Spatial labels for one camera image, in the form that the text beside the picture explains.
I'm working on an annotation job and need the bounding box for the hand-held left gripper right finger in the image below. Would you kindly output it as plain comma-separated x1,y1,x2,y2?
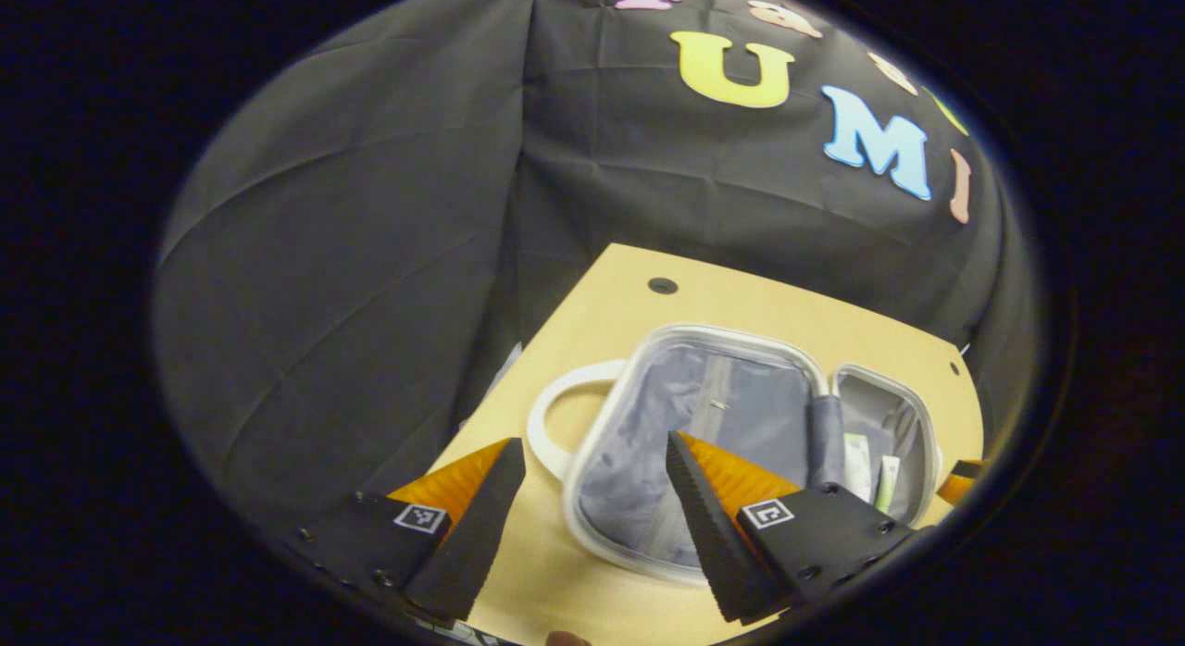
665,430,924,627

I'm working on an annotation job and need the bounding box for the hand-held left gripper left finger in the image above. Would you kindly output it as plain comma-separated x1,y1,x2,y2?
282,437,529,627

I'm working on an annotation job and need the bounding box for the black backdrop cloth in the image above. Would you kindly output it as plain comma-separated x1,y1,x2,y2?
153,0,1042,536

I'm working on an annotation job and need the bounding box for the white green skincare tube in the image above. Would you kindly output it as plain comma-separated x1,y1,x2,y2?
875,454,902,516
842,432,874,504

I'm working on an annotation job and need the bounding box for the white suitcase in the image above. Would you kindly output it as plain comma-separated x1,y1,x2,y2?
526,324,943,587

